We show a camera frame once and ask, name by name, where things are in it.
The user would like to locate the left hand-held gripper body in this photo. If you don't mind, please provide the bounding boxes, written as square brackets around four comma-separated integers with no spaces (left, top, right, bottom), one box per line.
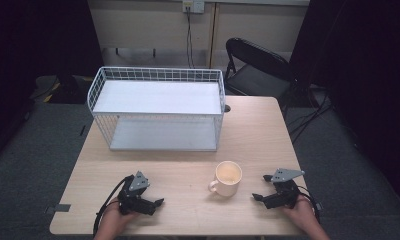
[117,170,158,216]

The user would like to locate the cream ceramic cup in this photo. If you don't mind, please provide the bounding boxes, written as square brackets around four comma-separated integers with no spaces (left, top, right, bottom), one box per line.
[207,160,243,198]

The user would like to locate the person's left hand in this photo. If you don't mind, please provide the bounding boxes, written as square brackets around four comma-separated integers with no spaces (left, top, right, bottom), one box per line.
[99,199,140,236]

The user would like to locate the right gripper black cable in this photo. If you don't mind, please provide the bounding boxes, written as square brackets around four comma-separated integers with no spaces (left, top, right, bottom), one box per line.
[297,185,324,224]

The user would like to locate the black folding chair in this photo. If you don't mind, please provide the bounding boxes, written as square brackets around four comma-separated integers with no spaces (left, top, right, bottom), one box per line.
[223,37,301,101]

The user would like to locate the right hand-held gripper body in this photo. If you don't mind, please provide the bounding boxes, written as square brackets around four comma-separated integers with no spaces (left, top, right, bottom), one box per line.
[261,168,306,210]

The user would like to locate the black wall socket cable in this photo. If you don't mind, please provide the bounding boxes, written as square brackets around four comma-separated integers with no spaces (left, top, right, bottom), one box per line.
[185,6,195,69]

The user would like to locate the dark stand base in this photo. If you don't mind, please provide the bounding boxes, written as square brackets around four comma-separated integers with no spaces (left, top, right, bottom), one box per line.
[31,73,95,105]

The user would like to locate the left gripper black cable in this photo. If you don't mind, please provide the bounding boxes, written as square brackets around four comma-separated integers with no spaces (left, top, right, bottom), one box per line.
[92,176,136,238]

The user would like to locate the white wire shelf rack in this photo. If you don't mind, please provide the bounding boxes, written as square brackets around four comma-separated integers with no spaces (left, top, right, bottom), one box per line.
[86,66,227,153]

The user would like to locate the grey tape strip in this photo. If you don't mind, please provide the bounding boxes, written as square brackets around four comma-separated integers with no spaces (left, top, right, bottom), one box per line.
[44,203,72,215]

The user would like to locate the black floor cables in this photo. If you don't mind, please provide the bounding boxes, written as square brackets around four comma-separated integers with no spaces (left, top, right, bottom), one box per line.
[286,84,334,144]

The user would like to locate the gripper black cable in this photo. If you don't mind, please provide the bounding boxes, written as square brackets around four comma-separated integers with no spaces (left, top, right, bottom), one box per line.
[297,185,324,224]
[92,176,136,238]

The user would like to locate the black curtain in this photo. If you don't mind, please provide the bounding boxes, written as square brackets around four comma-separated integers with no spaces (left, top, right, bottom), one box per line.
[0,0,104,168]
[289,0,400,214]

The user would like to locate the person's right hand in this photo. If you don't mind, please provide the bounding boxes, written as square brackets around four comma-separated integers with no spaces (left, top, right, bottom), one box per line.
[281,193,318,229]

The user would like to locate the white wall socket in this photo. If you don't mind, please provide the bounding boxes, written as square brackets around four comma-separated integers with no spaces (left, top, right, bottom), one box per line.
[182,0,206,14]

